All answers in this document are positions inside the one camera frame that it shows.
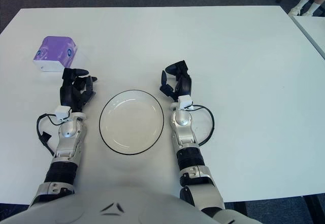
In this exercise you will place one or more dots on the white plate with black rim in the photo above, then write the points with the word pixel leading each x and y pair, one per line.
pixel 130 122

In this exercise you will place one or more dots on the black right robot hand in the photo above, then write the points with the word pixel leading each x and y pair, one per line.
pixel 184 84

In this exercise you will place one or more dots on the purple tissue paper pack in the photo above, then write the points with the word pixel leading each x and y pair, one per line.
pixel 56 48

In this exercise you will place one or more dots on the white adjacent table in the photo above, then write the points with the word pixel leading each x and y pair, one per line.
pixel 314 26

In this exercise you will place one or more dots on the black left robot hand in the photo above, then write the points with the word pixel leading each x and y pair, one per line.
pixel 68 94

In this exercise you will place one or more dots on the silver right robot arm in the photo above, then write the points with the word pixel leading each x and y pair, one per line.
pixel 181 118

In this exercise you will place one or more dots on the grey robot torso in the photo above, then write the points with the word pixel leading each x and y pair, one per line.
pixel 114 208

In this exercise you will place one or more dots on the black table leg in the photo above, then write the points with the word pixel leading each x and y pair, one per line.
pixel 314 211

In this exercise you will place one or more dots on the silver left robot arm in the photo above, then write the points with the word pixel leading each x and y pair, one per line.
pixel 68 130

